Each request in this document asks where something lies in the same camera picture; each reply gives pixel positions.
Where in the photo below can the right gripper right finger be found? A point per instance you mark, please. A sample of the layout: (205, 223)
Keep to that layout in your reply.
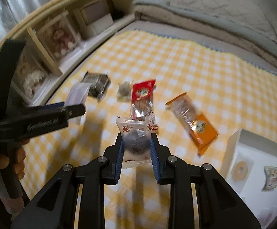
(219, 206)

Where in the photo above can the white cartoon candy packet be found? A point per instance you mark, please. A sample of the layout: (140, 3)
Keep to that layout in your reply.
(271, 177)

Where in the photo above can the orange cracker packet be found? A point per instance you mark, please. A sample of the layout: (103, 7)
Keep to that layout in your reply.
(194, 121)

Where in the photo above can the white box on shelf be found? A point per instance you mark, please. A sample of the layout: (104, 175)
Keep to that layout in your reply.
(99, 25)

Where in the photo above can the white shallow box tray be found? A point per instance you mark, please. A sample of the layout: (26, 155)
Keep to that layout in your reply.
(263, 151)

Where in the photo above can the doll in white dress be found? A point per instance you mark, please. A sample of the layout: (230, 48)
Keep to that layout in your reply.
(30, 79)

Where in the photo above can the person left hand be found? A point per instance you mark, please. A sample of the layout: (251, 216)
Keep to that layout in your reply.
(18, 158)

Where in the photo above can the grey blue folded duvet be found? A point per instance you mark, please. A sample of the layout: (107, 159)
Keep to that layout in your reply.
(229, 26)

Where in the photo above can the black silver cake packet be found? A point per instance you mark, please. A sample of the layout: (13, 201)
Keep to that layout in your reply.
(99, 84)

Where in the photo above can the yellow checkered mat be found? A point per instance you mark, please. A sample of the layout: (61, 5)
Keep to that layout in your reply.
(232, 93)

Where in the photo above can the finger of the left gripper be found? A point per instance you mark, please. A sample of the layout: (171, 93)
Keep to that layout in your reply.
(37, 117)
(54, 105)

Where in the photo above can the beige folded blanket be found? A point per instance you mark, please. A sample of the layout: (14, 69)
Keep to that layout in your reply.
(158, 14)

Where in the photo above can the beige donut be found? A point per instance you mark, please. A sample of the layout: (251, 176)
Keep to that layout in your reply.
(240, 172)

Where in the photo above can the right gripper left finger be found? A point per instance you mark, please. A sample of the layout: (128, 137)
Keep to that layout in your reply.
(54, 206)

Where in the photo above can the doll in red dress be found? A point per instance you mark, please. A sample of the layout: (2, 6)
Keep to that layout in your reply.
(59, 37)

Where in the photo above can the small dark candy packet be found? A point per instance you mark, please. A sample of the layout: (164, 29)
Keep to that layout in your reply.
(136, 136)

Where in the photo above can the wooden bedside shelf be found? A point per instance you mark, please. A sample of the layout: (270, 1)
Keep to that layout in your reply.
(80, 14)

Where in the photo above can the red snack packet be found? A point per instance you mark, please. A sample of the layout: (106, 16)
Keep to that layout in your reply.
(142, 104)

